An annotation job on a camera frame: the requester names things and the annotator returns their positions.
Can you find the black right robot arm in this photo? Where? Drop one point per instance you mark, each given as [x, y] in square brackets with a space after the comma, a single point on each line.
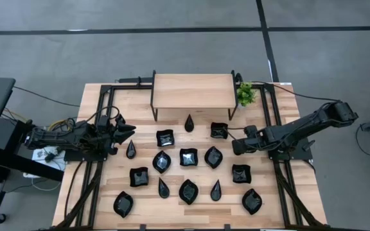
[300, 128]

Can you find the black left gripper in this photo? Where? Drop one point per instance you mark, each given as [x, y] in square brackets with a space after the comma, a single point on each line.
[112, 138]

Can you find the black leaf mini plate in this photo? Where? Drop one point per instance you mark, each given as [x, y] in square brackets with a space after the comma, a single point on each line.
[251, 201]
[123, 204]
[213, 157]
[188, 192]
[161, 162]

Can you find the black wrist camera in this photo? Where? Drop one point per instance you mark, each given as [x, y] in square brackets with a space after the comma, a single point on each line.
[250, 131]
[120, 119]

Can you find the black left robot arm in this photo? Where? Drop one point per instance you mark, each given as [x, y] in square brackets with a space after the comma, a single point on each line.
[59, 138]

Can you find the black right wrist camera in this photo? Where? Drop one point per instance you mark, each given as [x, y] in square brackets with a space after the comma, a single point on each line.
[250, 131]

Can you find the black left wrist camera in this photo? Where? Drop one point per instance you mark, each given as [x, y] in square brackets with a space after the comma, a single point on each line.
[120, 119]

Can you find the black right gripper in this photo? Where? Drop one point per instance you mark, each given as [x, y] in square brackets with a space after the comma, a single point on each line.
[254, 143]

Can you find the green plant in white pot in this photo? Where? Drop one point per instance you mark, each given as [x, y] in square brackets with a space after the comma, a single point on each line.
[246, 93]

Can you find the wooden shelf with black legs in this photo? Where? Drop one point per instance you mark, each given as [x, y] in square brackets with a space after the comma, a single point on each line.
[193, 91]

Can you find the black aluminium table frame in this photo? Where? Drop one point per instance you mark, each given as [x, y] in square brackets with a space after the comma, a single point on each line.
[130, 86]

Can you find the black camera clamp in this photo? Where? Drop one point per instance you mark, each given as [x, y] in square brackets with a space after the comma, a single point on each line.
[227, 227]
[143, 227]

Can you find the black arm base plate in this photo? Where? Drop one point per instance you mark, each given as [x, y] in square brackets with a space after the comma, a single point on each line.
[295, 155]
[75, 156]

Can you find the black caster wheel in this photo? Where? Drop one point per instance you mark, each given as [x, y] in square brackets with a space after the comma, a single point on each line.
[0, 218]

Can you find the black computer tower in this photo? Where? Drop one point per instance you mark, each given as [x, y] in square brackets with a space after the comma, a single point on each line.
[6, 130]

